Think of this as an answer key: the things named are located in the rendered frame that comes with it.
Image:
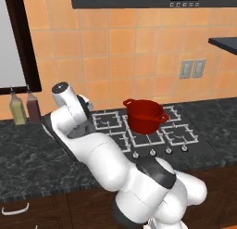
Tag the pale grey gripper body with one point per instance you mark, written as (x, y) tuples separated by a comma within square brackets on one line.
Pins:
[(81, 130)]

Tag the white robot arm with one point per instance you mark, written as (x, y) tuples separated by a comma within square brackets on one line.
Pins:
[(108, 164)]

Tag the dark red sauce bottle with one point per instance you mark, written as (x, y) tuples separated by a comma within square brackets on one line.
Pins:
[(33, 109)]

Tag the silver hob knob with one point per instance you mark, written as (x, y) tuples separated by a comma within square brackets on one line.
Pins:
[(135, 155), (152, 152), (184, 148), (168, 150)]

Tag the red cooking pot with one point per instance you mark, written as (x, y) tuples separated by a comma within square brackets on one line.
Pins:
[(143, 120)]

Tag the yellow oil bottle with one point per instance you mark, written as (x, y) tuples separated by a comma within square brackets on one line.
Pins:
[(18, 112)]

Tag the dark wood cupboard door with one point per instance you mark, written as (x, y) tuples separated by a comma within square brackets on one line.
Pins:
[(220, 192), (92, 208)]

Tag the dark wood drawer front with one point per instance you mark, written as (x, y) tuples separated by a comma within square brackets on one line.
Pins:
[(40, 211)]

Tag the black gas hob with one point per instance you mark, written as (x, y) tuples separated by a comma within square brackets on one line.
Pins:
[(172, 143)]

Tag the dark framed window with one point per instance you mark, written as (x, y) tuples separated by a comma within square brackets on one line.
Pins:
[(12, 38)]

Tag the grey wall socket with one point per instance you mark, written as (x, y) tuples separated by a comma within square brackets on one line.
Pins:
[(186, 69), (198, 68)]

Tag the dark wall shelf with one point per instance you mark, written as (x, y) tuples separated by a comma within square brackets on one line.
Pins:
[(225, 44)]

